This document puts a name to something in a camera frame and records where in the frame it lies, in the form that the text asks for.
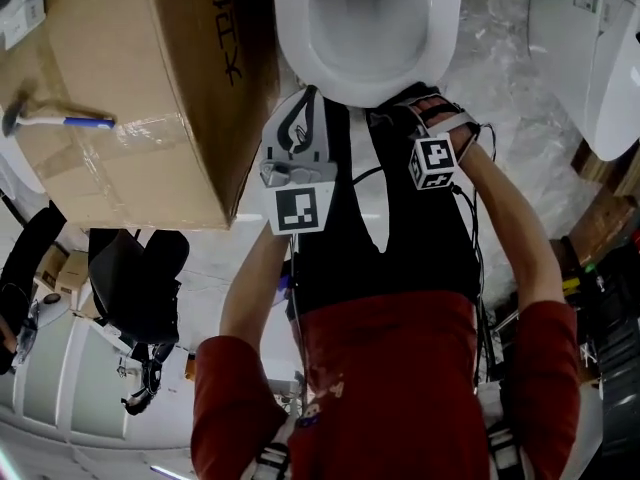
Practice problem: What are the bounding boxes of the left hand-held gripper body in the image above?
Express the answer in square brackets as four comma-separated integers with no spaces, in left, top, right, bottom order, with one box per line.
[258,156,340,237]

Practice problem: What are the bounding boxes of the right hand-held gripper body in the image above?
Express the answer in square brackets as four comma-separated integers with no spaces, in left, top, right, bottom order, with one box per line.
[407,95,482,192]

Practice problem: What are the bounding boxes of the person's left forearm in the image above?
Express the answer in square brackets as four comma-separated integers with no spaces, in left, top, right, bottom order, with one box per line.
[219,227,296,349]

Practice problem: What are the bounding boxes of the person's right forearm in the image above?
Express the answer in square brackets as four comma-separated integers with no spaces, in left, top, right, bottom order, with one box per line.
[457,142,566,319]

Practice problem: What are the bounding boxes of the white toilet bowl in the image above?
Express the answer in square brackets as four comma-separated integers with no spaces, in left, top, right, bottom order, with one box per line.
[279,0,459,110]

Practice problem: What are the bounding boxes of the white egg-shaped smart toilet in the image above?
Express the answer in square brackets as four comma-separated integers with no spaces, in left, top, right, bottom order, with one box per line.
[527,0,640,163]

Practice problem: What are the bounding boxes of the white blue toilet brush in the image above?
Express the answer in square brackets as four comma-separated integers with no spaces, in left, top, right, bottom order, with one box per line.
[1,90,117,137]

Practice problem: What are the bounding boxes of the person's right hand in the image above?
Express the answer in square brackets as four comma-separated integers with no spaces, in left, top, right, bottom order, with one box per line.
[417,96,454,117]

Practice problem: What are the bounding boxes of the person's black trousers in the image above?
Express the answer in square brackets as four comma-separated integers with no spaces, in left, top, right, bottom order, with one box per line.
[289,81,484,314]

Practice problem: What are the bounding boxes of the large cardboard box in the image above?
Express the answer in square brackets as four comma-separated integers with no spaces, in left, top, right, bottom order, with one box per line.
[0,0,281,232]

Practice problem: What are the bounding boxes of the wooden step platform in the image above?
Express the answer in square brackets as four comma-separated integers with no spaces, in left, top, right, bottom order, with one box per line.
[549,137,640,269]

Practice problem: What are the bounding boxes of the black office chair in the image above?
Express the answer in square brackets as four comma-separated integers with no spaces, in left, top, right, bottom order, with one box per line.
[88,227,191,347]

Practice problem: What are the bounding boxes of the person's red shirt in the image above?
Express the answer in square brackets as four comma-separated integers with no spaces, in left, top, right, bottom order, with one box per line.
[190,290,581,480]

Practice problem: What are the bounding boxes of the open cardboard box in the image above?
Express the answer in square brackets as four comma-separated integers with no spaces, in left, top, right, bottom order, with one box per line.
[54,250,91,312]

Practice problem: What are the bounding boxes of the black metal table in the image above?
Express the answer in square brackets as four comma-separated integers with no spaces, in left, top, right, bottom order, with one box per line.
[559,227,640,384]

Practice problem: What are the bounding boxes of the small cardboard box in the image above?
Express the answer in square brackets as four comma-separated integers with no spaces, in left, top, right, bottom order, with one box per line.
[34,245,66,292]

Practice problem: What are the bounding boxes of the black white left shoulder strap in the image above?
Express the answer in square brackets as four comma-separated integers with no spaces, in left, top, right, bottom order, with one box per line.
[254,425,294,480]

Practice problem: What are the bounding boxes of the black white shoulder strap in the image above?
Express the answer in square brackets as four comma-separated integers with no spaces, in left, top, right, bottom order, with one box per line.
[477,382,526,480]
[254,425,294,480]

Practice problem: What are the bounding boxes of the black white right shoulder strap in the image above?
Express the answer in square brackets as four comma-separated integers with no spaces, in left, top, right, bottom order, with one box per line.
[477,382,526,480]

